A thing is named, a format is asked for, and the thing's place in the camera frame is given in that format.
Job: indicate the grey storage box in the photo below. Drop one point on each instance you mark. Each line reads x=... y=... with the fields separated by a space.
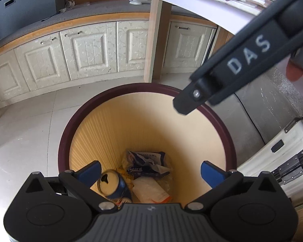
x=20 y=10

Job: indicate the white table with wooden legs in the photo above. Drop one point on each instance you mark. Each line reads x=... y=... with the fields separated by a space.
x=157 y=42

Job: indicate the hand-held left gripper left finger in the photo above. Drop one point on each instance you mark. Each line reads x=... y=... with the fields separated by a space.
x=91 y=174

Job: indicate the person's right hand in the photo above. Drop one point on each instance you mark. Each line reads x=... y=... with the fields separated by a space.
x=295 y=71

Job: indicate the blue and silver drink can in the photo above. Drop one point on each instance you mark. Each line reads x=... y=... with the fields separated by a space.
x=111 y=184

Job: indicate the white power strip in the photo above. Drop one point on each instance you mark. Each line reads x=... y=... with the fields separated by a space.
x=69 y=3

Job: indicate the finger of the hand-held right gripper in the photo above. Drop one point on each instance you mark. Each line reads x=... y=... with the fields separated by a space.
x=189 y=100

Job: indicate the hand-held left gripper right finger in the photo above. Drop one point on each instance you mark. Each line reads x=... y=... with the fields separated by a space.
x=211 y=174

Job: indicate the blue and white plastic wrapper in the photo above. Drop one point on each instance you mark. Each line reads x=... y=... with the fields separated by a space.
x=143 y=162

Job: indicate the beige bin with brown rim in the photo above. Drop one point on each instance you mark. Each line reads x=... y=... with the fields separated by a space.
x=141 y=126

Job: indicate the cream panelled low cabinet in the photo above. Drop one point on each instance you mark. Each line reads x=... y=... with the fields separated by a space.
x=88 y=48

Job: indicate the white hard-shell suitcase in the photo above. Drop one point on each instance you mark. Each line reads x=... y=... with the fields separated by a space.
x=262 y=161

